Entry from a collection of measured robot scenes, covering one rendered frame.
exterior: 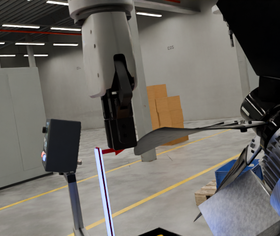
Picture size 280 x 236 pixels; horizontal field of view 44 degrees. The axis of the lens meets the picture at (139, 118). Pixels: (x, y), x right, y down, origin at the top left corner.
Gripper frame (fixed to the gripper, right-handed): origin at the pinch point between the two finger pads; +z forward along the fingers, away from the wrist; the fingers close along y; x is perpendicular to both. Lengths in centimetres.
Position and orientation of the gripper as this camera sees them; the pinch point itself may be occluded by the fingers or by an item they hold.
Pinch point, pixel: (120, 132)
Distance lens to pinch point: 47.1
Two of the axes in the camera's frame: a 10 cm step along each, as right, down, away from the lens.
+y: 3.1, 0.0, -9.5
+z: 1.5, 9.9, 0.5
